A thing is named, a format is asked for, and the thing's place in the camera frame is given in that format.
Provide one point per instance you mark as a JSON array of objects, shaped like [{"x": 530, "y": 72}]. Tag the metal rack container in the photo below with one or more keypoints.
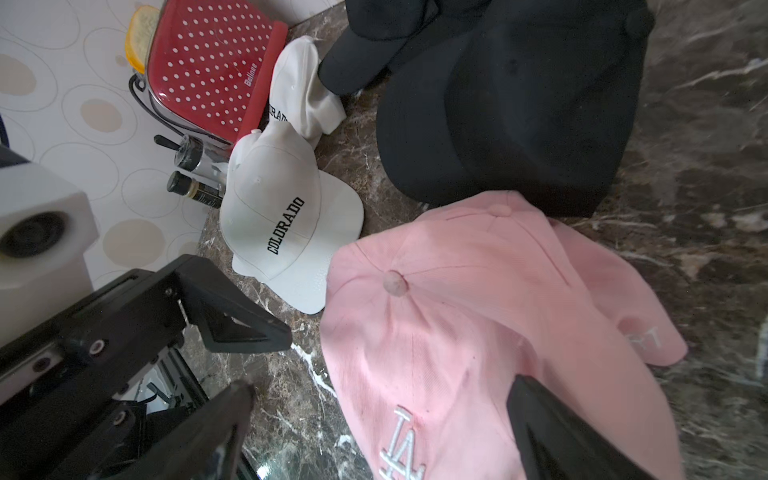
[{"x": 143, "y": 95}]

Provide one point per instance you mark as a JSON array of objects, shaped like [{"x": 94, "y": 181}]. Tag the pink cap front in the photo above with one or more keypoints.
[{"x": 622, "y": 295}]

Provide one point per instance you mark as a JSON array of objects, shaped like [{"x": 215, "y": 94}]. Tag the clear bottle black cap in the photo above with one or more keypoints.
[{"x": 196, "y": 156}]

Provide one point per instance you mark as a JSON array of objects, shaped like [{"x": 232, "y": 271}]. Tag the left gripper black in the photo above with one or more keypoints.
[{"x": 63, "y": 413}]

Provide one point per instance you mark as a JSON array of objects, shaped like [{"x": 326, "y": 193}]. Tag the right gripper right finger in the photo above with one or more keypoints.
[{"x": 556, "y": 443}]

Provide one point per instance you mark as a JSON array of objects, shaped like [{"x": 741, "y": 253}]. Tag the white cap back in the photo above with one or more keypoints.
[{"x": 297, "y": 95}]

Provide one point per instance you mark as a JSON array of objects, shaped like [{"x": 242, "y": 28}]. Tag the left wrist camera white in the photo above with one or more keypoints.
[{"x": 47, "y": 226}]

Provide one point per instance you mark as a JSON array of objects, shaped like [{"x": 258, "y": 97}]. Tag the pink LA cap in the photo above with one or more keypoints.
[{"x": 426, "y": 326}]

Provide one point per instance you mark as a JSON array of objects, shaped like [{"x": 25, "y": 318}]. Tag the black cap back left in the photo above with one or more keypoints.
[{"x": 387, "y": 34}]

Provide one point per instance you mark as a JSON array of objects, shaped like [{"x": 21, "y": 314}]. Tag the black cap plain front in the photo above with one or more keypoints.
[{"x": 539, "y": 98}]

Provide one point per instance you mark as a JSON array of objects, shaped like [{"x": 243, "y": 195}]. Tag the small dark bottle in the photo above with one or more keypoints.
[{"x": 186, "y": 186}]

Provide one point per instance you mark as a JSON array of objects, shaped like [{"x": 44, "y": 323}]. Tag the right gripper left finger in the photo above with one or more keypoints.
[{"x": 207, "y": 445}]

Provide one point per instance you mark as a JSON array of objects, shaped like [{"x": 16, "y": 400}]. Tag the white Colorado cap front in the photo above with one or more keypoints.
[{"x": 283, "y": 218}]

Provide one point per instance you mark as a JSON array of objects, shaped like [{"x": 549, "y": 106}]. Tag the yellow sponge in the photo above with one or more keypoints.
[{"x": 140, "y": 35}]

